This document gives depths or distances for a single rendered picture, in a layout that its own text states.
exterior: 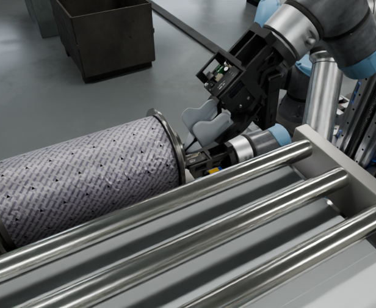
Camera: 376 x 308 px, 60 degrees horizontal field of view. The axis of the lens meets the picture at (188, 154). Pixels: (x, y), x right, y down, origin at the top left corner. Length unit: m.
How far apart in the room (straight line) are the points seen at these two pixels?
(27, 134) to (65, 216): 2.36
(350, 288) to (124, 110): 2.68
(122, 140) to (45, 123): 2.42
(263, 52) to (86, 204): 0.32
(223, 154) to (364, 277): 0.51
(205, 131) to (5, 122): 2.62
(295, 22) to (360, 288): 0.37
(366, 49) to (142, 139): 0.36
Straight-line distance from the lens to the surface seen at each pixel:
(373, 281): 0.23
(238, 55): 0.48
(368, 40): 0.58
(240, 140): 0.72
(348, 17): 0.54
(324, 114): 0.85
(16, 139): 2.81
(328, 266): 0.22
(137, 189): 0.48
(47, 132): 2.77
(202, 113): 0.52
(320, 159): 0.26
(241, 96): 0.48
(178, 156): 0.47
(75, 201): 0.46
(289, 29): 0.50
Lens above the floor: 1.62
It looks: 43 degrees down
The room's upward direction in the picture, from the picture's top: straight up
